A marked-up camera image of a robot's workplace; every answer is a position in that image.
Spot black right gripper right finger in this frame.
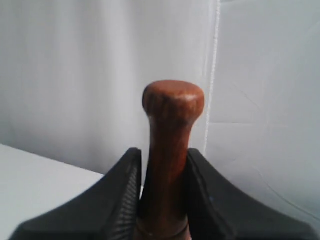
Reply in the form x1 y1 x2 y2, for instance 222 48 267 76
186 148 316 240

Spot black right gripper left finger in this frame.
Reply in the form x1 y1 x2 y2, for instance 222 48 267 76
10 148 142 240

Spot brown wooden cylinder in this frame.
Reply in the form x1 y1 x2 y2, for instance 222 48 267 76
133 80 205 240

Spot white backdrop cloth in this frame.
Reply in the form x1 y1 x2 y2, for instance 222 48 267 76
0 0 320 229

